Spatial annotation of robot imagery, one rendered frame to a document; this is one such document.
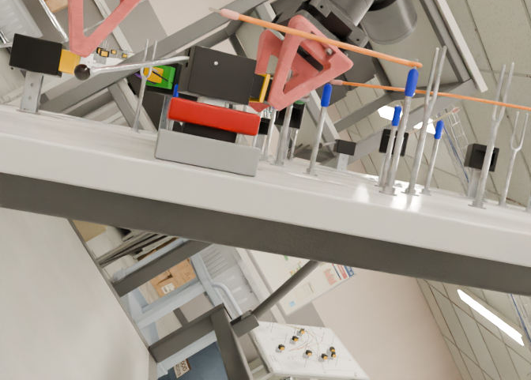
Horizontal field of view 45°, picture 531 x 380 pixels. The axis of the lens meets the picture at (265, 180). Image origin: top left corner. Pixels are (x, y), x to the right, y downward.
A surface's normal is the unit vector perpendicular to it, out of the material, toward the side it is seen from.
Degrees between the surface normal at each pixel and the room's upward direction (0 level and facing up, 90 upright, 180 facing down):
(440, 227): 90
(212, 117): 90
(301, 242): 90
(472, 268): 90
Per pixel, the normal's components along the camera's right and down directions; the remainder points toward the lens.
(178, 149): 0.17, 0.09
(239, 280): 0.18, 0.32
